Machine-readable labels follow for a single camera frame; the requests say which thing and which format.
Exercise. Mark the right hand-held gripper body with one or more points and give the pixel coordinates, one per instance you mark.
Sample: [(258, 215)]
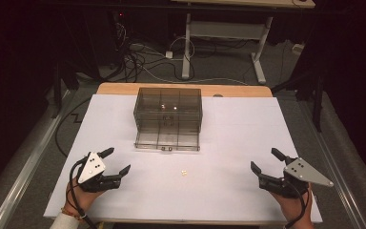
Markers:
[(303, 174)]

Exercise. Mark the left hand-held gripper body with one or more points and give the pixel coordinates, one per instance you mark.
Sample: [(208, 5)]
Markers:
[(90, 168)]

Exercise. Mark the smoky clear compartment drawer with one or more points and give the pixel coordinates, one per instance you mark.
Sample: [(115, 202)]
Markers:
[(166, 140)]

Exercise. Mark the smoky clear drawer cabinet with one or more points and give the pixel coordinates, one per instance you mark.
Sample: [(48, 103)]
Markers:
[(168, 101)]

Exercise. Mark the person's left hand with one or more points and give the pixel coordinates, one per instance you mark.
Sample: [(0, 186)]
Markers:
[(82, 198)]

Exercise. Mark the person's right hand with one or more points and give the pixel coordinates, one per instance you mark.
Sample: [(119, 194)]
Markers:
[(294, 206)]

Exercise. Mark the white table mat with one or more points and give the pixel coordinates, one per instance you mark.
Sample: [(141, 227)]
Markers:
[(222, 165)]

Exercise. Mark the black stand leg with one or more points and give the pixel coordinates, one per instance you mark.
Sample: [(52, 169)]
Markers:
[(317, 101), (57, 89)]

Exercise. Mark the grey round table cap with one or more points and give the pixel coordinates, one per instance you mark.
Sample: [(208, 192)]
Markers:
[(217, 95)]

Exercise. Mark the white floor socket box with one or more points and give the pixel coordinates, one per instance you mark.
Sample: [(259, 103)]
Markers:
[(298, 48)]

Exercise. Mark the white power adapter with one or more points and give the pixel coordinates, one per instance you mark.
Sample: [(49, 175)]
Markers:
[(169, 54)]

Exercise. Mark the silver metal floor rail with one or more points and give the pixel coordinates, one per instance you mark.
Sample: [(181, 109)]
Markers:
[(22, 171), (340, 178)]

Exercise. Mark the white metal desk frame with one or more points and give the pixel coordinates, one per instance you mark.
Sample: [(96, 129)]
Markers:
[(228, 30)]

